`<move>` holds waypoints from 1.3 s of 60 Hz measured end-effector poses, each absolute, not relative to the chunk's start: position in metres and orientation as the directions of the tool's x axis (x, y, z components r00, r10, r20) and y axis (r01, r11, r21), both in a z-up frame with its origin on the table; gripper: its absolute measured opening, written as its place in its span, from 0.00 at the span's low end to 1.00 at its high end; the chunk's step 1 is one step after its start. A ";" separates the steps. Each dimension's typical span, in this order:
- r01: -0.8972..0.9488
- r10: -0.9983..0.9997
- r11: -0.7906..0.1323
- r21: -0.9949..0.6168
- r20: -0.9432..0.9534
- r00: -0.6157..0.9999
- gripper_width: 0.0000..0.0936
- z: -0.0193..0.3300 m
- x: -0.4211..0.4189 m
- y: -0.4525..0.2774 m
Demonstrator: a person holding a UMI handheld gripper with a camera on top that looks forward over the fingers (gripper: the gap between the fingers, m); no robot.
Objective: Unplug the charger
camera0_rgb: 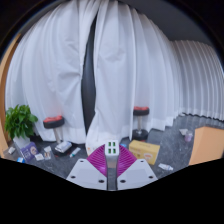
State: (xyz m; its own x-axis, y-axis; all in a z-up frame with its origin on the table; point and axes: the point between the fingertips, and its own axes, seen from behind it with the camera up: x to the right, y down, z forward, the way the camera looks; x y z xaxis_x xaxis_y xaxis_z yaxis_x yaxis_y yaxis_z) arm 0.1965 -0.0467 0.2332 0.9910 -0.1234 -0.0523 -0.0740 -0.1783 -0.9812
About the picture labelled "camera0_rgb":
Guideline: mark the small white packet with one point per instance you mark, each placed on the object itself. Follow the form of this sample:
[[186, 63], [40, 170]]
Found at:
[[11, 150]]

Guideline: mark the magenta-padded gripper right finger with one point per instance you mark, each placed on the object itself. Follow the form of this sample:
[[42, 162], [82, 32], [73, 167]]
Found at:
[[138, 173]]

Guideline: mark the yellow cardboard box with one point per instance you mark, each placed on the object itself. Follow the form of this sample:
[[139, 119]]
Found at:
[[145, 151]]

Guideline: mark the purple printed box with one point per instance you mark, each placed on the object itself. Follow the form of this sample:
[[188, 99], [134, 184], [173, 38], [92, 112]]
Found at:
[[29, 151]]

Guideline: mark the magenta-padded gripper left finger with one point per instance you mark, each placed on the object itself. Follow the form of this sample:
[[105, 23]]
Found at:
[[85, 173]]

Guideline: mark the white marker pen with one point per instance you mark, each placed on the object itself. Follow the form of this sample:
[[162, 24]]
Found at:
[[75, 152]]

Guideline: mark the green potted plant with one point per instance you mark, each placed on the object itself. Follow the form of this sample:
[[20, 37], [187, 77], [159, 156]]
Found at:
[[20, 121]]

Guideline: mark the white plastic sachet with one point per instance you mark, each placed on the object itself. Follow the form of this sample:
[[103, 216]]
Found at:
[[165, 167]]

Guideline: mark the small purple cup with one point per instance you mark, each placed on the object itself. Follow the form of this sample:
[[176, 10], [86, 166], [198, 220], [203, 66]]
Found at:
[[188, 137]]

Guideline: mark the small blue white box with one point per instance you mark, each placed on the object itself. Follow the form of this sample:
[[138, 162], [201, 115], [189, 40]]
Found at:
[[123, 145]]

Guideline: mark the white tissue pack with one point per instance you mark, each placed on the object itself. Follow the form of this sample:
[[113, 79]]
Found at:
[[63, 146]]

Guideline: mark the small white card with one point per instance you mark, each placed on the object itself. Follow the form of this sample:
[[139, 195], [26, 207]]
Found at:
[[39, 157]]

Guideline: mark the red-topped black stool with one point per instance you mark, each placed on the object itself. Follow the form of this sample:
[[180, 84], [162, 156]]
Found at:
[[141, 111], [53, 122]]

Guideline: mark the white curtain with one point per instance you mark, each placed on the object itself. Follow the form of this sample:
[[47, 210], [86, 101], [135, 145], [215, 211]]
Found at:
[[140, 66], [53, 66]]

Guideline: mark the small blue packet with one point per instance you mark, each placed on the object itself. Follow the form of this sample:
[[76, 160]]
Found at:
[[21, 160]]

